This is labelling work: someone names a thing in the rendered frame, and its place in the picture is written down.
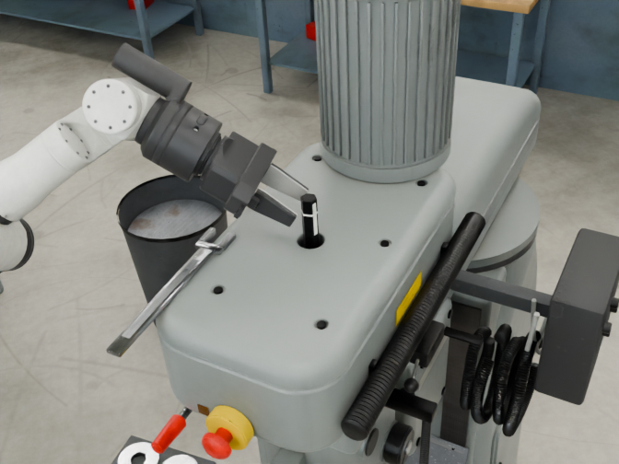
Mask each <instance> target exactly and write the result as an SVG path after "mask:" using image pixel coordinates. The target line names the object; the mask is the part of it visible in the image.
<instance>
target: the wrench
mask: <svg viewBox="0 0 619 464"><path fill-rule="evenodd" d="M215 235H216V229H215V228H213V227H210V228H209V229H208V230H207V231H206V232H205V233H204V234H203V235H202V236H201V237H200V238H199V241H198V242H197V243H196V244H195V248H196V249H198V250H197V251H196V252H195V253H194V254H193V255H192V257H191V258H190V259H189V260H188V261H187V262H186V263H185V264H184V265H183V266H182V267H181V268H180V269H179V270H178V272H177V273H176V274H175V275H174V276H173V277H172V278H171V279H170V280H169V281H168V283H167V284H166V285H165V286H164V287H163V288H162V289H161V290H160V291H159V292H158V293H157V295H156V296H155V297H154V298H153V299H152V300H151V301H150V302H149V303H148V304H147V305H146V307H145V308H144V309H143V310H142V311H141V312H140V313H139V314H138V315H137V316H136V317H135V318H134V320H133V321H132V322H131V323H130V324H129V325H128V326H127V327H126V328H125V329H124V330H123V332H122V333H121V334H120V335H119V336H118V337H117V338H116V339H115V340H114V341H113V342H112V344H111V345H110V346H109V347H108V348H107V349H106V351H107V353H108V354H112V355H114V356H117V357H122V356H123V354H124V353H125V352H126V351H127V350H128V349H129V348H130V346H131V345H132V344H133V343H134V342H135V341H136V340H137V338H138V337H139V336H140V335H141V334H142V333H143V332H144V331H145V330H146V328H147V327H148V326H149V325H150V324H151V323H152V322H153V320H154V319H155V318H156V317H157V316H158V315H159V314H160V312H161V311H162V310H163V309H164V308H165V307H166V306H167V305H168V304H169V302H170V301H171V300H172V299H173V298H174V297H175V296H176V295H177V294H178V293H179V292H180V290H182V288H183V287H184V286H185V285H186V284H187V283H188V282H189V281H190V280H191V279H192V277H193V276H194V275H195V274H196V273H197V272H198V271H199V269H200V268H201V267H202V266H203V265H204V264H205V263H206V261H207V260H208V259H209V258H210V257H211V256H212V255H213V253H214V254H217V255H220V254H221V253H222V252H223V251H224V250H226V248H227V247H228V246H229V245H230V244H231V243H232V242H233V240H234V239H235V238H236V234H234V233H228V234H227V235H226V236H225V237H224V238H223V239H222V240H221V241H220V242H219V243H218V245H215V244H211V243H208V242H209V241H210V240H211V239H212V238H213V237H214V236H215Z"/></svg>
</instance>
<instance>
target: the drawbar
mask: <svg viewBox="0 0 619 464"><path fill-rule="evenodd" d="M300 200H301V210H302V212H301V213H303V214H304V215H313V209H312V205H313V204H315V203H316V212H318V207H317V198H316V196H315V194H311V193H306V194H304V195H303V196H301V197H300ZM302 227H303V240H304V249H316V248H318V247H319V246H320V241H319V225H318V214H317V229H318V234H316V235H315V236H314V225H313V217H310V216H303V215H302Z"/></svg>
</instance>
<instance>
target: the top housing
mask: <svg viewBox="0 0 619 464"><path fill-rule="evenodd" d="M284 171H285V172H286V173H288V174H289V175H290V176H292V177H293V178H295V179H296V180H298V181H299V182H300V183H302V184H303V185H305V186H306V187H307V188H309V191H308V193H311V194H315V196H316V198H317V207H318V225H319V241H320V246H319V247H318V248H316V249H304V240H303V227H302V213H301V201H299V200H297V199H294V198H292V197H290V196H288V195H286V194H284V193H282V192H280V191H277V190H275V189H273V188H271V187H269V186H268V187H267V188H266V189H265V191H266V192H268V193H269V194H270V195H272V196H273V197H275V198H276V199H277V200H278V201H279V202H281V203H283V204H284V205H285V206H287V207H288V208H290V209H291V210H292V211H294V212H295V213H297V214H298V215H297V217H296V219H295V221H294V222H293V224H292V225H291V226H285V225H283V224H281V223H279V222H277V221H275V220H273V219H271V218H269V217H267V216H265V215H261V214H259V213H257V212H255V211H253V210H252V209H250V208H249V207H247V208H246V209H245V210H244V212H243V213H242V215H241V216H240V218H238V219H236V220H235V221H234V222H233V223H232V224H231V225H230V226H229V227H228V228H227V229H226V230H225V231H224V232H223V233H222V234H221V235H220V237H219V238H218V239H217V240H216V241H215V242H214V243H213V244H215V245H218V243H219V242H220V241H221V240H222V239H223V238H224V237H225V236H226V235H227V234H228V233H234V234H236V238H235V239H234V240H233V242H232V243H231V244H230V245H229V246H228V247H227V248H226V250H224V251H223V252H222V253H221V254H220V255H217V254H214V253H213V255H212V256H211V257H210V258H209V259H208V260H207V261H206V263H205V264H204V265H203V266H202V267H201V268H200V269H199V271H198V272H197V273H196V274H195V275H194V276H193V277H192V279H191V280H190V281H189V282H188V283H187V284H186V285H185V286H184V287H183V288H182V290H180V292H179V293H178V294H177V295H176V296H175V297H174V298H173V299H172V300H171V301H170V302H169V304H168V305H167V306H166V307H165V308H164V309H163V310H162V311H161V312H160V314H159V315H158V316H157V317H156V326H157V329H158V337H159V341H160V345H161V349H162V353H163V356H164V360H165V364H166V368H167V372H168V376H169V383H170V386H171V388H172V391H173V393H174V395H175V397H176V398H177V399H178V401H179V402H180V403H181V404H183V405H184V406H185V407H187V408H189V409H190V410H192V411H194V412H198V413H199V411H198V406H197V404H200V405H203V406H205V407H207V408H208V410H209V414H210V413H211V411H212V410H213V409H214V408H215V407H216V406H220V405H222V406H228V407H231V408H233V409H235V410H237V411H239V412H241V413H242V414H243V415H244V416H245V417H246V418H247V419H248V420H249V421H250V423H251V426H252V428H253V432H254V435H253V436H256V437H258V438H261V439H262V440H264V441H267V442H269V443H272V444H274V445H276V446H279V447H282V448H284V449H287V450H291V451H295V452H314V451H319V450H322V449H325V448H326V447H329V446H331V445H333V444H334V443H336V442H337V441H338V440H339V439H340V438H342V437H343V436H344V435H345V433H344V432H343V430H342V428H341V422H342V420H343V419H344V418H345V415H346V414H347V412H348V410H349V409H350V407H351V406H352V404H353V402H354V400H355V399H356V396H357V395H358V393H359V392H360V390H361V389H362V387H363V386H364V384H365V382H366V381H367V379H368V366H369V364H370V362H371V361H372V359H376V360H378V361H379V359H380V357H381V355H382V353H383V352H384V350H385V348H386V347H387V345H388V343H389V342H390V340H391V338H392V336H393V334H394V333H395V332H396V330H397V329H398V327H399V325H400V324H401V322H402V320H403V318H404V316H405V315H406V313H407V311H408V310H409V308H410V306H411V305H412V304H413V302H414V301H415V298H416V297H417V295H418V293H419V292H420V290H421V288H422V287H423V285H424V283H425V282H426V279H427V278H428V276H429V275H430V274H431V272H432V270H433V269H434V267H435V265H436V264H437V262H438V260H439V258H440V249H441V246H442V244H443V242H447V243H449V242H450V240H451V238H452V232H453V221H454V209H455V196H456V184H455V181H454V179H453V178H452V176H451V175H450V174H449V173H448V172H447V171H445V170H444V169H442V168H438V169H437V170H435V171H433V172H432V173H430V174H428V175H426V176H424V177H422V178H419V179H416V180H409V181H405V182H398V183H373V182H366V181H362V180H355V179H352V178H349V177H347V176H345V175H343V174H341V173H340V172H338V171H336V170H335V169H333V168H332V167H330V166H329V165H328V164H327V163H326V161H325V160H324V158H323V156H322V153H321V143H317V144H313V145H309V146H308V147H306V148H305V149H304V150H302V151H301V152H300V153H299V154H298V155H297V156H296V157H295V158H294V159H293V161H292V162H291V163H290V164H289V165H288V166H287V167H286V168H285V169H284ZM200 414H201V413H200Z"/></svg>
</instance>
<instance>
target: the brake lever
mask: <svg viewBox="0 0 619 464"><path fill-rule="evenodd" d="M191 412H192V410H190V409H189V408H187V407H184V408H183V409H182V411H181V412H180V413H179V414H173V415H172V416H171V417H170V419H169V420H168V422H167V423H166V424H165V426H164V427H163V428H162V430H161V431H160V433H159V434H158V436H157V437H156V438H155V440H154V441H153V442H152V444H151V446H152V449H153V450H154V451H155V452H156V453H160V454H162V453H163V452H164V451H165V450H166V449H167V448H168V446H169V445H170V444H171V443H172V442H173V441H174V439H175V438H176V437H177V436H178V435H179V434H180V432H181V431H182V430H183V429H184V428H185V427H186V421H185V420H186V419H187V417H188V416H189V415H190V414H191Z"/></svg>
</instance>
